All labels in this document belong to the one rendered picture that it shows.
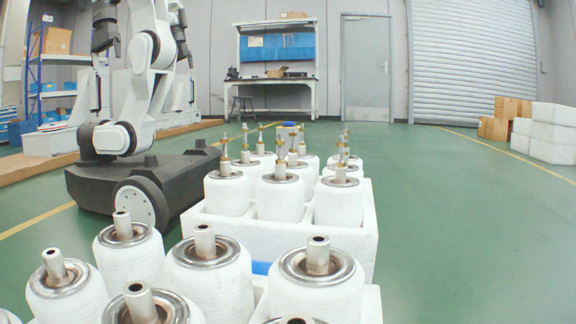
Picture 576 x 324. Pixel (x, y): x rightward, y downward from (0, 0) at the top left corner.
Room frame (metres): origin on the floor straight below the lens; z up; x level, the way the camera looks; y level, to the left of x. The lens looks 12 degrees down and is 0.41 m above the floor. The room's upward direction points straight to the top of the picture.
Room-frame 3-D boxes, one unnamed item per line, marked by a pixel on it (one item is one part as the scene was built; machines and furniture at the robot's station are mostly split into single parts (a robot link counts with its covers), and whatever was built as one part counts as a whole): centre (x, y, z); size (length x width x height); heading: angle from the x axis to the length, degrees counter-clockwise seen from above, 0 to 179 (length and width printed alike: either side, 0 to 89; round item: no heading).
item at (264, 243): (0.69, -0.01, 0.09); 0.39 x 0.39 x 0.18; 77
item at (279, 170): (0.57, 0.02, 0.26); 0.02 x 0.02 x 0.03
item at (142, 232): (0.30, 0.20, 0.25); 0.08 x 0.08 x 0.01
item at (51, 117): (3.92, 4.27, 0.36); 0.50 x 0.38 x 0.21; 80
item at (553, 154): (1.96, -2.54, 0.09); 0.39 x 0.39 x 0.18; 82
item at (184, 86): (3.59, 1.69, 0.45); 1.51 x 0.57 x 0.74; 169
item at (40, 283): (0.18, 0.23, 0.25); 0.08 x 0.08 x 0.01
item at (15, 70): (4.00, 5.51, 1.38); 0.49 x 0.02 x 0.35; 169
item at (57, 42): (4.09, 4.29, 1.70); 0.72 x 0.58 x 0.50; 172
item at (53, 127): (1.93, 1.99, 0.29); 0.30 x 0.30 x 0.06
